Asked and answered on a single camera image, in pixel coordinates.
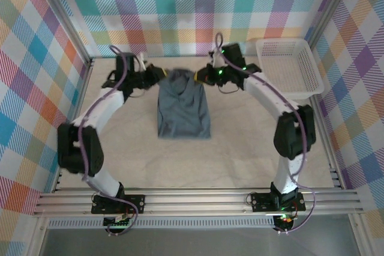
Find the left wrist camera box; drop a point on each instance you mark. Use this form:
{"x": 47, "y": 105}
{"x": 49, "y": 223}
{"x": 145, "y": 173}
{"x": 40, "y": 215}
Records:
{"x": 135, "y": 61}

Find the aluminium table side rail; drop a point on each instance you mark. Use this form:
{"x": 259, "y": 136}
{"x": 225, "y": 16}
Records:
{"x": 325, "y": 139}

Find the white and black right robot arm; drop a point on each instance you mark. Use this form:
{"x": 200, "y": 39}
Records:
{"x": 258, "y": 88}

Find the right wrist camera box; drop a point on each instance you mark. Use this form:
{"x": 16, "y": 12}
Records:
{"x": 216, "y": 59}

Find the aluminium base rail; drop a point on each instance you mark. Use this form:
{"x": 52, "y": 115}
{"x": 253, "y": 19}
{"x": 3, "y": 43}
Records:
{"x": 195, "y": 202}

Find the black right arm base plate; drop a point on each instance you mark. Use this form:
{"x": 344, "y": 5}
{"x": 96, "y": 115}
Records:
{"x": 259, "y": 202}

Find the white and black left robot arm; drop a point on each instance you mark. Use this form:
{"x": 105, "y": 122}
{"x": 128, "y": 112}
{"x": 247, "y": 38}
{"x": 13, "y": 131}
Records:
{"x": 102, "y": 106}

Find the aluminium corner post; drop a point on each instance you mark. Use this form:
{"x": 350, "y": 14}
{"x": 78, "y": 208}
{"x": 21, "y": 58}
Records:
{"x": 330, "y": 7}
{"x": 67, "y": 19}

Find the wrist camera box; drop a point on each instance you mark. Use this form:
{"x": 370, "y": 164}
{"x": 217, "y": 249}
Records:
{"x": 135, "y": 61}
{"x": 216, "y": 59}

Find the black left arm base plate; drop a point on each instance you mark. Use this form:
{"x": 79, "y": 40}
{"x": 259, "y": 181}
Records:
{"x": 138, "y": 203}

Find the white plastic mesh basket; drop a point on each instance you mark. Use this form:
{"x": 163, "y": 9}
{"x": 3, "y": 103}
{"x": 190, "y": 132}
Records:
{"x": 294, "y": 64}

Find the grey t-shirt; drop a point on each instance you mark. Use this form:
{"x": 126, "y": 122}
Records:
{"x": 183, "y": 112}

